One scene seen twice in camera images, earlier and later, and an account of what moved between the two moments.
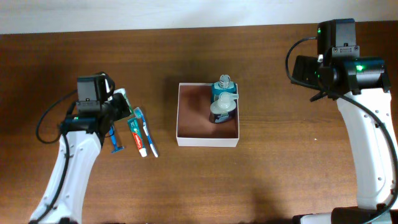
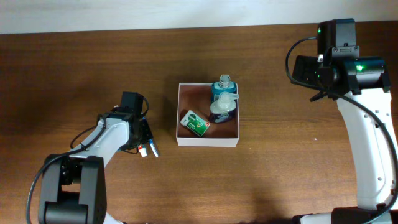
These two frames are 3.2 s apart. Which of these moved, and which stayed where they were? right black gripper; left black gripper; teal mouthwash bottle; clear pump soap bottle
Moved: left black gripper
Stayed: teal mouthwash bottle; right black gripper; clear pump soap bottle
